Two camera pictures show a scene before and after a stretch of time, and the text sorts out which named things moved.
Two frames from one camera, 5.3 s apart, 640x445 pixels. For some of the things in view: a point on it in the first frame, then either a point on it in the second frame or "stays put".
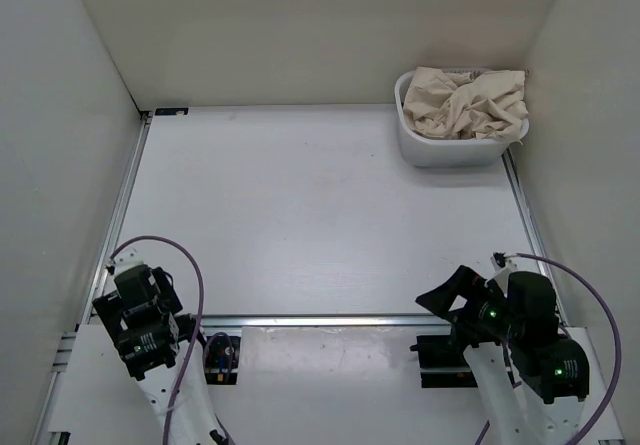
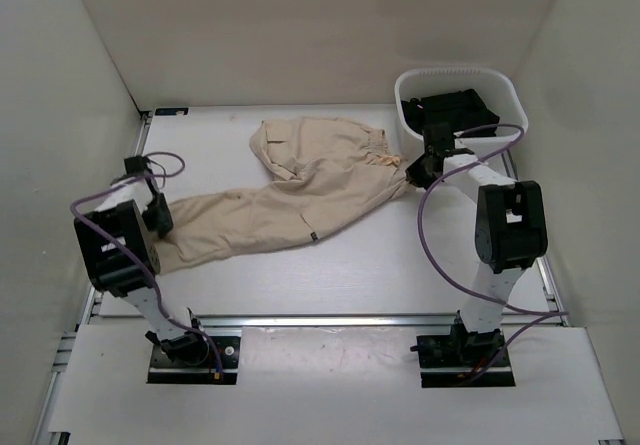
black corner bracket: x=170 y=111 stays put
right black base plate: x=443 y=363 stays put
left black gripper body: x=166 y=294 -> x=157 y=216
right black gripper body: x=485 y=311 -> x=417 y=172
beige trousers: x=466 y=106 -> x=326 y=171
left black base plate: x=220 y=356 stays put
